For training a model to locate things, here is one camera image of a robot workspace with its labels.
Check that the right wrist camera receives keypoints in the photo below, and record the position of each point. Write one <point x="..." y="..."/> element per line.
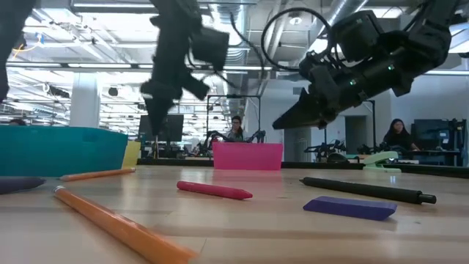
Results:
<point x="315" y="62"/>

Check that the long LED light bar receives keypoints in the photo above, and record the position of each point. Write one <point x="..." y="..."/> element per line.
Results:
<point x="102" y="66"/>

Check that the black background monitor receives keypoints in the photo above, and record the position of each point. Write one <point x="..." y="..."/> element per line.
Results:
<point x="178" y="128"/>

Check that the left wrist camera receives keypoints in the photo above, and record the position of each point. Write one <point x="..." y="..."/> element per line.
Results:
<point x="196" y="88"/>

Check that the red crayon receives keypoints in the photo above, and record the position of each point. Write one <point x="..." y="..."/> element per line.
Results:
<point x="214" y="190"/>

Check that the red plastic bin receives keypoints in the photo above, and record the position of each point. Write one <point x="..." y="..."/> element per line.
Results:
<point x="247" y="157"/>

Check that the black background rig frame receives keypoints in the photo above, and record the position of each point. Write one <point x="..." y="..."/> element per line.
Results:
<point x="373" y="124"/>
<point x="234" y="96"/>

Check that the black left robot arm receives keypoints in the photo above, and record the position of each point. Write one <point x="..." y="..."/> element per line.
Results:
<point x="176" y="14"/>

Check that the blue eraser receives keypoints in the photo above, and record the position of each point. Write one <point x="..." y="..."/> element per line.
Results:
<point x="350" y="208"/>

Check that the silver ventilation duct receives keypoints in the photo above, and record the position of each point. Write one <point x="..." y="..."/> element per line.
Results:
<point x="220" y="11"/>

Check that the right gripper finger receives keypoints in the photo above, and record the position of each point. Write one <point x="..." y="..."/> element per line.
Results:
<point x="302" y="106"/>
<point x="306" y="121"/>

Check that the teal plastic bin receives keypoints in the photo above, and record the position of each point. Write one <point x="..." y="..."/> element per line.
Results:
<point x="55" y="154"/>

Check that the mint green stapler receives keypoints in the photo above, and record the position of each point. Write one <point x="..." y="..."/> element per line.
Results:
<point x="381" y="157"/>

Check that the white building column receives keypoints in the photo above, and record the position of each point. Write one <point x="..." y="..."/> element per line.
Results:
<point x="85" y="102"/>

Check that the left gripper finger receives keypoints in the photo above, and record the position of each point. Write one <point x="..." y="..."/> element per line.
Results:
<point x="157" y="110"/>

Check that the black pen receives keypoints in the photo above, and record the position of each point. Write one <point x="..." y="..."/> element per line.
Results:
<point x="366" y="189"/>

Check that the yellow plastic bin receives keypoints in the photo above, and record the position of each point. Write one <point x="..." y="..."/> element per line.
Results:
<point x="132" y="154"/>

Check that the grey door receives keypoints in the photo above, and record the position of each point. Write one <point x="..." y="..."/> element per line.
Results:
<point x="297" y="146"/>

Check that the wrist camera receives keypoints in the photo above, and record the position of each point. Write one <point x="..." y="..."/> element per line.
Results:
<point x="196" y="88"/>
<point x="315" y="62"/>

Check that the person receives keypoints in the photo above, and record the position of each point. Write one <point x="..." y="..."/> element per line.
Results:
<point x="235" y="133"/>
<point x="399" y="139"/>
<point x="17" y="122"/>

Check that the black background robot arm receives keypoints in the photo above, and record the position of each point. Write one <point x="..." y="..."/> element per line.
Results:
<point x="216" y="135"/>
<point x="260" y="135"/>

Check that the black equipment rack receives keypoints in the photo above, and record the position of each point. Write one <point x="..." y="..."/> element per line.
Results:
<point x="427" y="133"/>

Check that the purple pen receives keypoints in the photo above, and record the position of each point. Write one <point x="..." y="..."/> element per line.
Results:
<point x="18" y="184"/>

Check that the orange pencil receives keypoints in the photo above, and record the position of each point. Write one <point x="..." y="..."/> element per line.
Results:
<point x="99" y="174"/>
<point x="110" y="223"/>

